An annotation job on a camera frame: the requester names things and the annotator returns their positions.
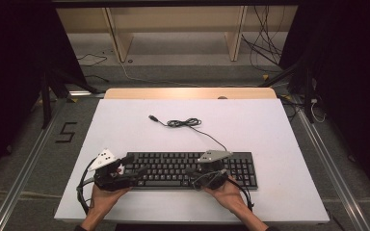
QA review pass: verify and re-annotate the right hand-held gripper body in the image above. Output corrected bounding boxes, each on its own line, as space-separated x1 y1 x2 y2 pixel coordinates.
191 149 234 192

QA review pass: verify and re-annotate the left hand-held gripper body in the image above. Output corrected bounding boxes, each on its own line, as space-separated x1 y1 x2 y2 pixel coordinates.
88 147 134 193

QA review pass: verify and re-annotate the black keyboard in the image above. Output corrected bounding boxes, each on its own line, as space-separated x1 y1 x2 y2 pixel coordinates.
121 151 259 191

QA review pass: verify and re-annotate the person's left hand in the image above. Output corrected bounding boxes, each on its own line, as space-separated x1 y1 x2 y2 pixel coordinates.
89 185 132 219

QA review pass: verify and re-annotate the person's right hand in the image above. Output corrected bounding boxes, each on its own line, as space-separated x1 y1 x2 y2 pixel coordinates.
203 183 249 214

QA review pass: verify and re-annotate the white board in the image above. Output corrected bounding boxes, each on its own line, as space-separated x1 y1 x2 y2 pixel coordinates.
53 98 330 224

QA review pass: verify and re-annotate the light wooden table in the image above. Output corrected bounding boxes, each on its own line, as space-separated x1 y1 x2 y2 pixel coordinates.
104 87 278 100

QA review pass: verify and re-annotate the black metal stand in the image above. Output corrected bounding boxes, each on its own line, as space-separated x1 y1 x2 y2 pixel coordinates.
39 67 101 130
257 60 316 125

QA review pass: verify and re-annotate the dark curtain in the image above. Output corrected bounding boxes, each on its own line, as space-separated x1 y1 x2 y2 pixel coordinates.
278 0 370 210
0 0 89 189

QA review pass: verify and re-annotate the left hand-held gripper cable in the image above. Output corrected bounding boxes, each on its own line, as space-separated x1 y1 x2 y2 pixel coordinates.
76 158 98 216

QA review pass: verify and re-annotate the hand-held gripper cable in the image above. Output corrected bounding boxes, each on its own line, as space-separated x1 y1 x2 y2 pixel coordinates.
192 168 255 213
76 158 98 216

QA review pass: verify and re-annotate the black keyboard cable with plug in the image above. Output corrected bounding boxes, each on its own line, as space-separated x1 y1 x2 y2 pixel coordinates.
147 115 229 154

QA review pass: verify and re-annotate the right hand-held gripper cable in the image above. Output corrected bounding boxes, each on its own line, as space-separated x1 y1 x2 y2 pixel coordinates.
192 168 255 213

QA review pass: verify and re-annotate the short silver rail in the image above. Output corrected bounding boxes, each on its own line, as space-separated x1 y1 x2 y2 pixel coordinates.
67 90 106 97

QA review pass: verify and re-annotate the long aluminium rail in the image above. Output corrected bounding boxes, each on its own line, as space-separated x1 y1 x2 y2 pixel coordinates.
0 116 61 231
293 99 370 231

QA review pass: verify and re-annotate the thin black floor cable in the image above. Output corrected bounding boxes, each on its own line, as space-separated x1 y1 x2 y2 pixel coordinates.
76 52 109 67

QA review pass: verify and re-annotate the short white cable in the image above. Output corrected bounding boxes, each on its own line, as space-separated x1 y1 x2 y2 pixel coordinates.
309 97 328 124

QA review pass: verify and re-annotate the bundle of black cables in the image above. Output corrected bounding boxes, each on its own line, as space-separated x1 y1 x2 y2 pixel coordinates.
240 5 284 73

